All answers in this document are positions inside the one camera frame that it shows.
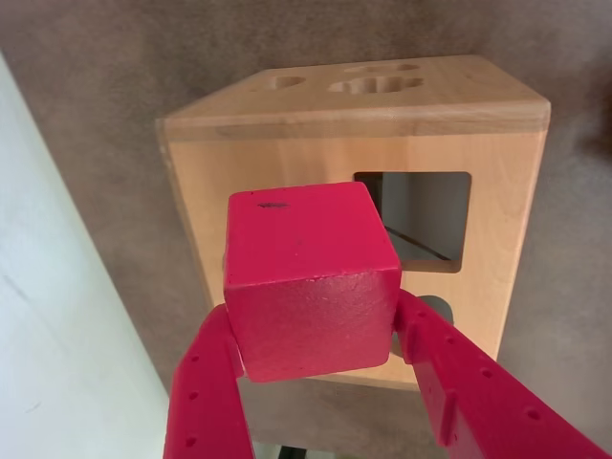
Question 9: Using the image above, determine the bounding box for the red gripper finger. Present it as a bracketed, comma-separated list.
[392, 289, 612, 459]
[162, 304, 257, 459]

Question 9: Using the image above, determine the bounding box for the red wooden cube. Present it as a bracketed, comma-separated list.
[222, 181, 402, 383]

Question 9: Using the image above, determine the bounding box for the wooden shape sorter box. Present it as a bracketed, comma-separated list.
[155, 54, 551, 393]

